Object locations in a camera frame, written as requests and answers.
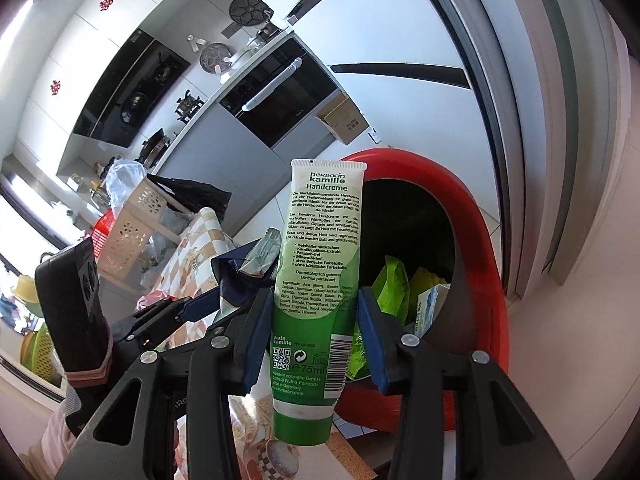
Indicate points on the white wall cabinets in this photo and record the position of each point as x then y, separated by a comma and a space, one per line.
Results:
75, 35

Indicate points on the blue white cardboard box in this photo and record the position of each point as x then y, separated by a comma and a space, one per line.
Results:
430, 310

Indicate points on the red plastic chair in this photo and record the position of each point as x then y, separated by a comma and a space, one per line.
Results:
480, 240

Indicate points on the plastic bags on chair seat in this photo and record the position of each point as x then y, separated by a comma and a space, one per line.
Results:
170, 230

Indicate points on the beige plastic chair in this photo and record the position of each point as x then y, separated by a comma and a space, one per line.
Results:
130, 230

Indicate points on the crumpled clear plastic bag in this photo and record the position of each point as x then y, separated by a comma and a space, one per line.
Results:
125, 175

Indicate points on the dark cooking pot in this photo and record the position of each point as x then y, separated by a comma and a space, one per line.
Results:
188, 106

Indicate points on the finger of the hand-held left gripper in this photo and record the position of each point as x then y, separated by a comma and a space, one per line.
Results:
197, 308

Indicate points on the black plastic bag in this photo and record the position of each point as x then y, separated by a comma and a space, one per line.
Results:
200, 195

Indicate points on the red paper-cut decal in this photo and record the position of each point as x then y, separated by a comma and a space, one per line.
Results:
106, 3
55, 86

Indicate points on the round grey steamer plate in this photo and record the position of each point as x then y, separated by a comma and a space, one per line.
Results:
215, 57

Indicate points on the green plastic bag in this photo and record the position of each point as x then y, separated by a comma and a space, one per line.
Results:
392, 285

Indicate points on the white wall hook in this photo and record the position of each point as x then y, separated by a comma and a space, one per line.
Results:
196, 43

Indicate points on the brown cardboard box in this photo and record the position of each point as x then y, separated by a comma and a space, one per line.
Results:
345, 120

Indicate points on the person's left forearm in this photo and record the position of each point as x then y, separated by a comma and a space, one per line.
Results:
90, 371

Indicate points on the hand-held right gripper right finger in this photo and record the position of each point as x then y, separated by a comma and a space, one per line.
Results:
372, 345

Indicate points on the black built-in oven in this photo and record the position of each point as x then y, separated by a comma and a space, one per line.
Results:
290, 105

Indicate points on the green plastic basket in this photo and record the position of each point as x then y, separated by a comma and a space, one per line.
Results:
40, 355

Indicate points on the white refrigerator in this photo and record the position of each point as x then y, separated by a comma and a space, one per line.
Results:
400, 35

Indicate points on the grey sliding door frame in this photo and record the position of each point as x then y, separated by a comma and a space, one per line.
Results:
550, 110

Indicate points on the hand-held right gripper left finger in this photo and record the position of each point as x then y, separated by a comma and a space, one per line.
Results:
255, 340

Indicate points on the green white hand cream tube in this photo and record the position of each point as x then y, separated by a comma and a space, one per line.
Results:
315, 240

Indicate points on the red plastic basket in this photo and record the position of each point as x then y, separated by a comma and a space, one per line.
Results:
102, 230

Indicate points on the yellow plastic bowl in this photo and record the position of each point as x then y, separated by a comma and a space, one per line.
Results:
25, 291

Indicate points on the dark blue wrapper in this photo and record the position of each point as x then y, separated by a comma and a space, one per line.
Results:
235, 280

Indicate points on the round dark wall tray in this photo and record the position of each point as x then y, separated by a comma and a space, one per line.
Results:
247, 8

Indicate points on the checkered printed tablecloth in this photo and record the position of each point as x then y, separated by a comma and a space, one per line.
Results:
200, 240

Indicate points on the grey kitchen counter cabinet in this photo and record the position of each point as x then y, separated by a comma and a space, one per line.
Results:
225, 160

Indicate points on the silver foil packet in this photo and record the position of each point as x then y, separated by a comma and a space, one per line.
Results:
260, 255

